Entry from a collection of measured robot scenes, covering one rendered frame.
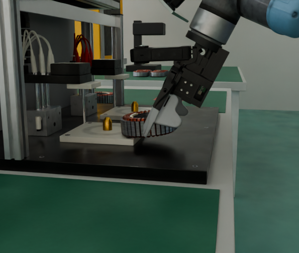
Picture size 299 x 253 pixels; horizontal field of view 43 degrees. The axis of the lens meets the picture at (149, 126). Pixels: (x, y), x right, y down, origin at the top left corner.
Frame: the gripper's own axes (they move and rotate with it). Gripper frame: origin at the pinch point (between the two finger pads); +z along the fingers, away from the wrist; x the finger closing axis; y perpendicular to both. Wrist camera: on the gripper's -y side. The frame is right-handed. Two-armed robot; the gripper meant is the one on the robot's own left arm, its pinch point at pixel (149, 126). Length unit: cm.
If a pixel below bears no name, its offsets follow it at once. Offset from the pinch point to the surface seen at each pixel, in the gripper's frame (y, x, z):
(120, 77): -14.7, 23.8, -1.2
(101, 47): -122, 352, 48
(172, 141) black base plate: 5.5, -0.3, 0.4
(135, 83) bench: -35, 159, 26
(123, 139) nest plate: -2.8, -5.0, 3.3
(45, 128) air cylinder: -19.1, -1.3, 10.6
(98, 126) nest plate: -10.6, 5.6, 7.1
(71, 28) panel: -40, 45, -3
